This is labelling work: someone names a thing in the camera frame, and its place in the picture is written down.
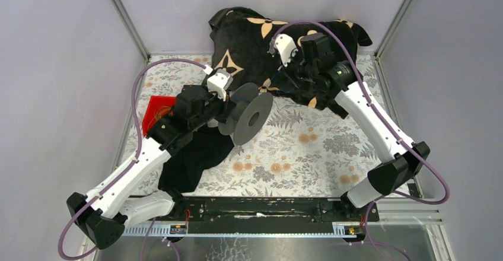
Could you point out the red plastic box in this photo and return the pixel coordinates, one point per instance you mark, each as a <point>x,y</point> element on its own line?
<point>157,107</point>

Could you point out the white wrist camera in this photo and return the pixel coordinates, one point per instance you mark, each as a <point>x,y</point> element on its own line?
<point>218,83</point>
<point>285,47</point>

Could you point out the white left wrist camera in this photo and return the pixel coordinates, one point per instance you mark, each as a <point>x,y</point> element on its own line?
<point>218,83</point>

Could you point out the black flower-pattern plush blanket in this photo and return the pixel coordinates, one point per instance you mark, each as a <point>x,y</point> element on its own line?
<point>242,36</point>

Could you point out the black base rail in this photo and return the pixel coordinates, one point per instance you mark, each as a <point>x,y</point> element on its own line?
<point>268,216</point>

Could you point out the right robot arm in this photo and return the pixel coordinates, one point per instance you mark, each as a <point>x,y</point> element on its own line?
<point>396,151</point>

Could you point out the black cloth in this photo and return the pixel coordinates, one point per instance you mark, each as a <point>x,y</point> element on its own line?
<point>206,150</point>

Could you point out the grey perforated spool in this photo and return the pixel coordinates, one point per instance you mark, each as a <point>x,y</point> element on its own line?
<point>247,119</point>

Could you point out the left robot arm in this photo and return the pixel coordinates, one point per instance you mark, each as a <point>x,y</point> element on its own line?
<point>105,211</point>

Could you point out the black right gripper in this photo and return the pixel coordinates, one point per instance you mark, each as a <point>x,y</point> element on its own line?
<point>289,67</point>

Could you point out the floral table mat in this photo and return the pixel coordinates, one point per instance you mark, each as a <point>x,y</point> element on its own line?
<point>300,151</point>

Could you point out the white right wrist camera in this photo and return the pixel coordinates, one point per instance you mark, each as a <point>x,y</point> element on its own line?
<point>285,47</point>

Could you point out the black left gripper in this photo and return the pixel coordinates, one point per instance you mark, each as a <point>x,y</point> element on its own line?
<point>225,108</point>

